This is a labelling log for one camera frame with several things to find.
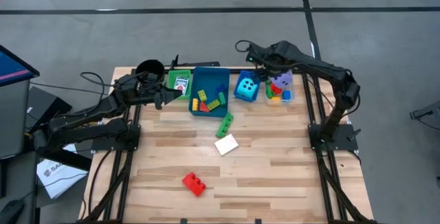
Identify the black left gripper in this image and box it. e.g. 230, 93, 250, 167
137, 72, 184, 111

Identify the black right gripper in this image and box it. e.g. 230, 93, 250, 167
247, 43, 294, 82

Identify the purple foam die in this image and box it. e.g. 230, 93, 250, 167
270, 71, 294, 90

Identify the teal foam die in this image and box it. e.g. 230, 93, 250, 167
236, 77, 260, 99

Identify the long green toy block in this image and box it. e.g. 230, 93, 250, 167
215, 111, 235, 139

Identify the orange white playing card box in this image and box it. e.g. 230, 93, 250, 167
214, 133, 240, 157

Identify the large red toy block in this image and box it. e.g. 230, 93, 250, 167
181, 172, 207, 197

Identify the green plastic basket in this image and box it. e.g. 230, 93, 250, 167
167, 69, 192, 100

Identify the blue plastic basket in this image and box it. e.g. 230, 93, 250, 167
233, 69, 261, 103

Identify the clear plastic container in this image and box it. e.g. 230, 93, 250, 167
263, 65, 296, 107

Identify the black round bucket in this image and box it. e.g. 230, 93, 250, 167
135, 58, 166, 85

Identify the large teal plastic bin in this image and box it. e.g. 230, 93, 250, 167
188, 67, 231, 117

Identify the black diagonal beam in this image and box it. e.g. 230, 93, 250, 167
23, 133, 93, 172

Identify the black controller box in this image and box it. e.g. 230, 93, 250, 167
26, 85, 73, 132

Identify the white printed paper sheet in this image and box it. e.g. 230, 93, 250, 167
36, 144, 89, 200

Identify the grey cabinet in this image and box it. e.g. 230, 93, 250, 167
0, 79, 32, 159

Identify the computer monitor blue screen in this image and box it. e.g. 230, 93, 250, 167
0, 44, 41, 87

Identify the dark stand leg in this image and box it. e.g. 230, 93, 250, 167
410, 100, 440, 122

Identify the dark grey desk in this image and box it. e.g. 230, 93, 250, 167
0, 150, 41, 224

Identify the black computer mouse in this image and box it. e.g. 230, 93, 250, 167
0, 199, 25, 224

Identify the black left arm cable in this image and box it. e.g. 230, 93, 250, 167
80, 71, 116, 96

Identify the black floor cable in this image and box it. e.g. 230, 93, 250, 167
408, 112, 440, 132

